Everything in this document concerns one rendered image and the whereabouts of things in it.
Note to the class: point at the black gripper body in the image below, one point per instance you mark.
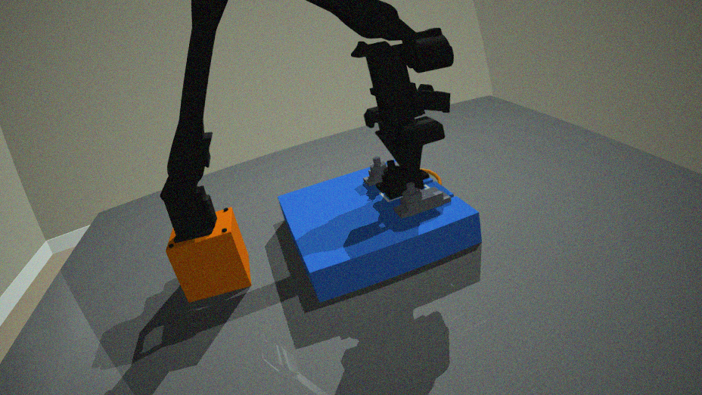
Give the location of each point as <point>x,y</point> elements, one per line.
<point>395,111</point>

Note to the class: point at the black micro servo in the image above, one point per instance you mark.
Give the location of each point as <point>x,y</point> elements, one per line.
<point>395,179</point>

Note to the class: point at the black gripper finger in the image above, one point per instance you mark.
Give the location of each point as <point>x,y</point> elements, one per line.
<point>386,138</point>
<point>410,157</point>

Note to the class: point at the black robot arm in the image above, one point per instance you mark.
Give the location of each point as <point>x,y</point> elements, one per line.
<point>190,208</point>

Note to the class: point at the blue rectangular platform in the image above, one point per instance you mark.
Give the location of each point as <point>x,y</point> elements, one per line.
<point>349,235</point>

